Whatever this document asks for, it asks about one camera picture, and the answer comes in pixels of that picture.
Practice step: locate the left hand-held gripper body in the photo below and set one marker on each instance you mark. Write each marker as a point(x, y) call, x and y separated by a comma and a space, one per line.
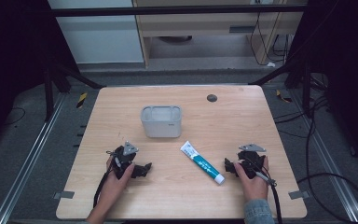
point(121, 161)

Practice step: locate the aluminium floor rail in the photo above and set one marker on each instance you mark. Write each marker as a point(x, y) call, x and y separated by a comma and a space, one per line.
point(28, 161)
point(326, 155)

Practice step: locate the white teal toothpaste tube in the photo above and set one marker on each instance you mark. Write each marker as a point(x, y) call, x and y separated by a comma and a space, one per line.
point(202, 162)

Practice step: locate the black stand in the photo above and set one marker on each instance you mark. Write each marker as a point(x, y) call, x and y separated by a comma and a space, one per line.
point(57, 81)
point(295, 74)

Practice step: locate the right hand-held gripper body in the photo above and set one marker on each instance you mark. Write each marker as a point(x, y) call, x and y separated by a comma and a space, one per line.
point(251, 161)

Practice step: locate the person's right hand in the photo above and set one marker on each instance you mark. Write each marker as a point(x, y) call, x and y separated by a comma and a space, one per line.
point(254, 186)

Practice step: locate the yellow black tape strip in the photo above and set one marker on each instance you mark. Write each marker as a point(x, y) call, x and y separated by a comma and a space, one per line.
point(283, 97)
point(81, 100)

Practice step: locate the grey table bracket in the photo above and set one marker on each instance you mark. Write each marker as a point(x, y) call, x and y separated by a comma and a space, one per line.
point(299, 194)
point(64, 195)

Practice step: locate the grey plastic container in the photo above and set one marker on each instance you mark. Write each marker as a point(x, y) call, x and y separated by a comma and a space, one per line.
point(161, 123)

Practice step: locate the light wooden cabinet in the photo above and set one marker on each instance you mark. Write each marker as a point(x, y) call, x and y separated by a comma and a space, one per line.
point(205, 29)

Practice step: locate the black horizontal frame bar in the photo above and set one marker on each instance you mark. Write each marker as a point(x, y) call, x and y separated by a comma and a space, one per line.
point(174, 11)

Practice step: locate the person's left hand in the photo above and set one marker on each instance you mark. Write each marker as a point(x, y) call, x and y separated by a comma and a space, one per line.
point(114, 186)

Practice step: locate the white cabinet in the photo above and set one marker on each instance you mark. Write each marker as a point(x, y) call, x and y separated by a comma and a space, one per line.
point(99, 34)

